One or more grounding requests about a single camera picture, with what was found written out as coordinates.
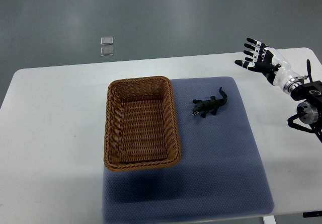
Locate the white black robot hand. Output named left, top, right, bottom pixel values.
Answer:
left=234, top=38, right=304, bottom=94

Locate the dark green toy crocodile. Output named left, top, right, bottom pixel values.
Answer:
left=192, top=87, right=228, bottom=118

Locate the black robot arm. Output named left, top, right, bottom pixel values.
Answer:
left=287, top=81, right=321, bottom=141

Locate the brown wicker basket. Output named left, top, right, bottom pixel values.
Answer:
left=104, top=76, right=181, bottom=172

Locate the blue grey cloth mat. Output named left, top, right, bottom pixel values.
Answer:
left=102, top=77, right=274, bottom=223

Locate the white table leg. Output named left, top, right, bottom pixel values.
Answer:
left=262, top=215, right=276, bottom=224

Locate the upper floor socket plate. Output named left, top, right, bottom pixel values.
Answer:
left=100, top=36, right=114, bottom=45

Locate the black cable loop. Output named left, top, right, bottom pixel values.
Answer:
left=302, top=59, right=314, bottom=82

